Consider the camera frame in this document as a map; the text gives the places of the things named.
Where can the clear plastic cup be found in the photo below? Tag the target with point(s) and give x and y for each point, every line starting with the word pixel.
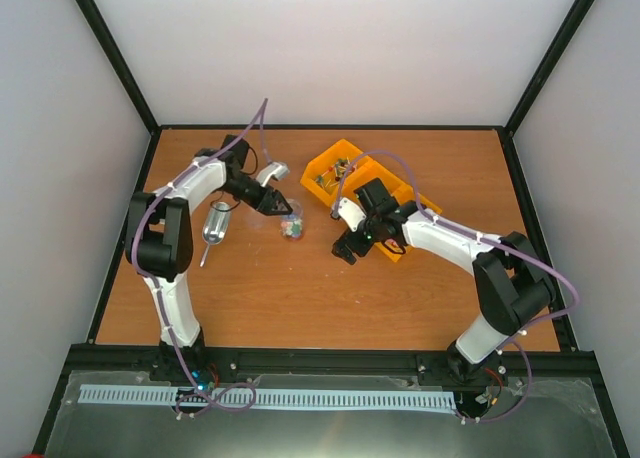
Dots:
pixel 296 208

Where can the lollipops in cup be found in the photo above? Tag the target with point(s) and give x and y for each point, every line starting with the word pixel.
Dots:
pixel 292 227

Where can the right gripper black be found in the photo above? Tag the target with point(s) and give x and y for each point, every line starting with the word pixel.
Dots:
pixel 346 254

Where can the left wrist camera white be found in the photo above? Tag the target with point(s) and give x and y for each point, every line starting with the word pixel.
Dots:
pixel 275 170

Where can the pile of lollipops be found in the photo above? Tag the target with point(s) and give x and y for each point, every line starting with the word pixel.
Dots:
pixel 329 179

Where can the yellow three-compartment bin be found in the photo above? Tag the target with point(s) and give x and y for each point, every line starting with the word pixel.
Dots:
pixel 378 191

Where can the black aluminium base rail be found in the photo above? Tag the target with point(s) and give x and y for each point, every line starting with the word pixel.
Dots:
pixel 233 364

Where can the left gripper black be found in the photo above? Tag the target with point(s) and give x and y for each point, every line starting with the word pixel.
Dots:
pixel 271 203

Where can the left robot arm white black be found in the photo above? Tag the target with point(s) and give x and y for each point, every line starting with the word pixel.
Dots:
pixel 159 238

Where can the light blue cable duct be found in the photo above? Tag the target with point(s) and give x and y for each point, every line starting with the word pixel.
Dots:
pixel 271 399

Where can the silver metal scoop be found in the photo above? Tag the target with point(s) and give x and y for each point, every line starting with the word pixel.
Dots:
pixel 215 227

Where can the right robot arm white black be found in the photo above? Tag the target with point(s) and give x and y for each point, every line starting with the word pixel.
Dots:
pixel 513 287

